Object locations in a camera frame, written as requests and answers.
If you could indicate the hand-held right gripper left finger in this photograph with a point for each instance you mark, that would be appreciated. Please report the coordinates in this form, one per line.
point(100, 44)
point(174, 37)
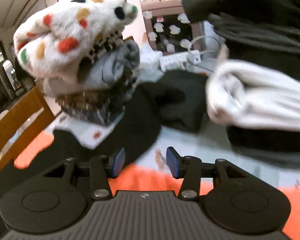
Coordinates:
point(120, 161)

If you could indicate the brown patterned folded garment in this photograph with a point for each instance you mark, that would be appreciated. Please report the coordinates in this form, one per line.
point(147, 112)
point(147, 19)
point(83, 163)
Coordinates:
point(80, 101)

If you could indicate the pink water dispenser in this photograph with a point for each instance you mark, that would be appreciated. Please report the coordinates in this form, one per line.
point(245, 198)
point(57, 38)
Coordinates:
point(166, 0)

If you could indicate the wooden chair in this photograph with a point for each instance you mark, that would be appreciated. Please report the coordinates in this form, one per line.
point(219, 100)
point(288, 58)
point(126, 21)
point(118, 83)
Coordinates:
point(22, 112)

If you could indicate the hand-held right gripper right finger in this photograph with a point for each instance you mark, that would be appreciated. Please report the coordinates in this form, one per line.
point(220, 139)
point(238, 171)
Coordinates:
point(172, 163)

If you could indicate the blue grey garment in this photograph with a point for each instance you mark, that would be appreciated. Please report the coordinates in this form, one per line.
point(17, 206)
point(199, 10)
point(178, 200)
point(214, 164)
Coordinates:
point(115, 67)

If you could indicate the dark grey folded garment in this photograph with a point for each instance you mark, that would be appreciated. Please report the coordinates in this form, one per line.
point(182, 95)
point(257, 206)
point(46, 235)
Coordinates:
point(265, 35)

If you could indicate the white polka dot fleece blanket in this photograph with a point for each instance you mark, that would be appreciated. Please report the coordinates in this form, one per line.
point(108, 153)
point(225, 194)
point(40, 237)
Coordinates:
point(65, 30)

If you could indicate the white folded garment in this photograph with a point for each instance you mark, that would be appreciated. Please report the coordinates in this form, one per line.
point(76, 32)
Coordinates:
point(260, 97)

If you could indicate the light grey folded garment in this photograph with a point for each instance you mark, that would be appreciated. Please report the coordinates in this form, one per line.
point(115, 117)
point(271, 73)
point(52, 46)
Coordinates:
point(62, 87)

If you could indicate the plaid folded garment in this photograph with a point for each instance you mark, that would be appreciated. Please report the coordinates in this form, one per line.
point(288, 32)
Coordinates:
point(100, 116)

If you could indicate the white power strip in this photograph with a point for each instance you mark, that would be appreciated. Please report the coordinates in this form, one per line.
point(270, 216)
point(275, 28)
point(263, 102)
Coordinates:
point(175, 61)

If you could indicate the silver appliance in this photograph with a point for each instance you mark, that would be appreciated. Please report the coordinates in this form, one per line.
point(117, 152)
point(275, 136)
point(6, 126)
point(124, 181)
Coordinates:
point(8, 72)

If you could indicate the orange patterned mat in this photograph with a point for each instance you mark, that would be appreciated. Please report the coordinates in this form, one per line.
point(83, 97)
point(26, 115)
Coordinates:
point(140, 180)

